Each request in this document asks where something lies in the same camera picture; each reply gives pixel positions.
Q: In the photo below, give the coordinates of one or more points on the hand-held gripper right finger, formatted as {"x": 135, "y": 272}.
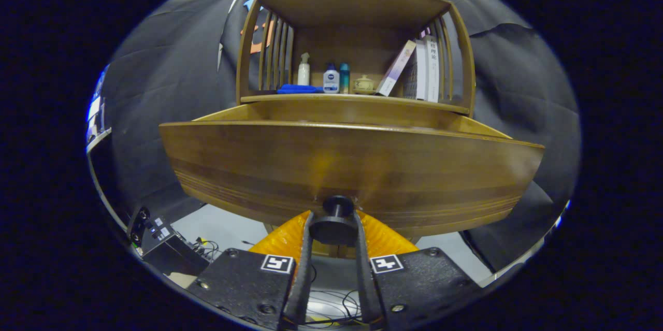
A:
{"x": 365, "y": 279}

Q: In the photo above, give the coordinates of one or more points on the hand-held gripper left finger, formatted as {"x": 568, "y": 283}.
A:
{"x": 305, "y": 269}

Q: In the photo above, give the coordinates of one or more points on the wooden drawer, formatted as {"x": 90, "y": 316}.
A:
{"x": 352, "y": 165}

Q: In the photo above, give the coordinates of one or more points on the wooden countertop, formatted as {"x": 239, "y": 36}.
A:
{"x": 362, "y": 99}

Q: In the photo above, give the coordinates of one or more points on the wooden cabinet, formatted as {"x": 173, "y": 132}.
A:
{"x": 357, "y": 7}

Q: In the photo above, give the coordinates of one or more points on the black electronics box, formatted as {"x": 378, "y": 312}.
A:
{"x": 166, "y": 253}

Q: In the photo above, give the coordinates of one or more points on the blue folded cloth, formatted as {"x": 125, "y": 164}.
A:
{"x": 298, "y": 89}

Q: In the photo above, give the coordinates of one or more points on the white lotion bottle blue cap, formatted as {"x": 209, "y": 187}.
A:
{"x": 331, "y": 82}

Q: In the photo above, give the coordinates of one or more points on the cream lidded tea cup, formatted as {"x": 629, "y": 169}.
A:
{"x": 363, "y": 85}

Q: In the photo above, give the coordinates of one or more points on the teal blue bottle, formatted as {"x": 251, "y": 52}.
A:
{"x": 344, "y": 80}

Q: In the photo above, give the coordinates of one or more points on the white pump bottle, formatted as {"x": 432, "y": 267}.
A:
{"x": 304, "y": 74}

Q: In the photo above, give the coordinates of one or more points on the dark patterned book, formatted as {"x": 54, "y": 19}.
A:
{"x": 411, "y": 82}

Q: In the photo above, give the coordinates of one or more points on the pink purple book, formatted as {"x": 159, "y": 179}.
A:
{"x": 396, "y": 69}

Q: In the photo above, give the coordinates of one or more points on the white book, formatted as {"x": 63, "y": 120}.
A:
{"x": 433, "y": 69}
{"x": 421, "y": 72}

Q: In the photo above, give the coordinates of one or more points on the white side table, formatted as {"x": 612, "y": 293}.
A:
{"x": 98, "y": 140}

